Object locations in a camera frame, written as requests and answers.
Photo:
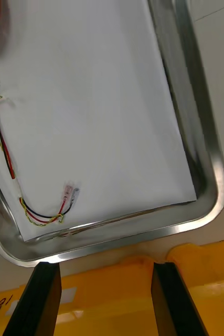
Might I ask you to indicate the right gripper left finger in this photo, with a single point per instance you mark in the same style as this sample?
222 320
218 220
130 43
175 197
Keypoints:
35 302

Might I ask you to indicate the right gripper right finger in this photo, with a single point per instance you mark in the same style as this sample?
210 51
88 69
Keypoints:
173 302

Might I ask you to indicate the yellow-orange plastic bin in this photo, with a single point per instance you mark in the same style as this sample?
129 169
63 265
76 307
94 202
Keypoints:
104 302
214 275

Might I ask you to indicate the steel tray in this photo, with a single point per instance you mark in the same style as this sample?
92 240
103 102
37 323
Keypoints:
206 147

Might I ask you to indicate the white sheet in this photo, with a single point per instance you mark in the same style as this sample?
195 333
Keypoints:
96 105

